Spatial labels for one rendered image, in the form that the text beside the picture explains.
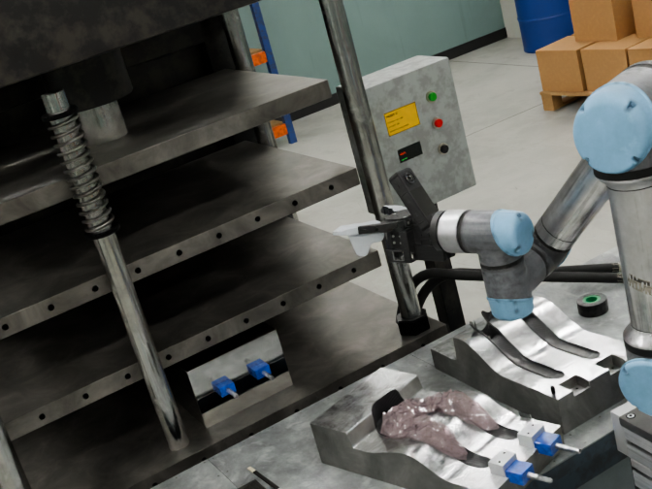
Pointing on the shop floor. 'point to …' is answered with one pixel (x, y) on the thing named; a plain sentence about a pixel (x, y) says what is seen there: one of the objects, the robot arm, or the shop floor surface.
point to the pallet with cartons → (595, 48)
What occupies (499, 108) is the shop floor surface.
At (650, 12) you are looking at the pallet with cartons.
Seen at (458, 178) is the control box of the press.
